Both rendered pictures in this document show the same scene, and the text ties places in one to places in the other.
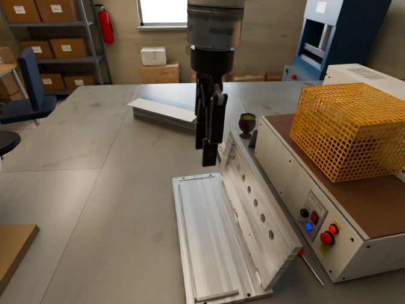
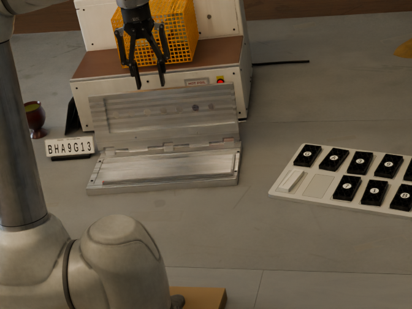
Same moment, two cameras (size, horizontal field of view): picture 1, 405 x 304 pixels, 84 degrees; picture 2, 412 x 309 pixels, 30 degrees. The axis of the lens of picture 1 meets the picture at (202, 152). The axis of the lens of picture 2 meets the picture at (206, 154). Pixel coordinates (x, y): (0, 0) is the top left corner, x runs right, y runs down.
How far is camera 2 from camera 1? 1.87 m
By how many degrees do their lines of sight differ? 55
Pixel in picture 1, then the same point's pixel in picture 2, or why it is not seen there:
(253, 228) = (195, 125)
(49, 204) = not seen: hidden behind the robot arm
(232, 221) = (171, 152)
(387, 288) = (259, 99)
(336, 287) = (249, 118)
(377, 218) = (227, 56)
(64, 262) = not seen: hidden behind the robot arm
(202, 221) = (160, 170)
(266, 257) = (221, 123)
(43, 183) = not seen: outside the picture
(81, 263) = (163, 250)
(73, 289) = (189, 249)
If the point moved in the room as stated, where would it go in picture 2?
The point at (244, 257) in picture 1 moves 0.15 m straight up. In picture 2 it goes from (209, 149) to (201, 105)
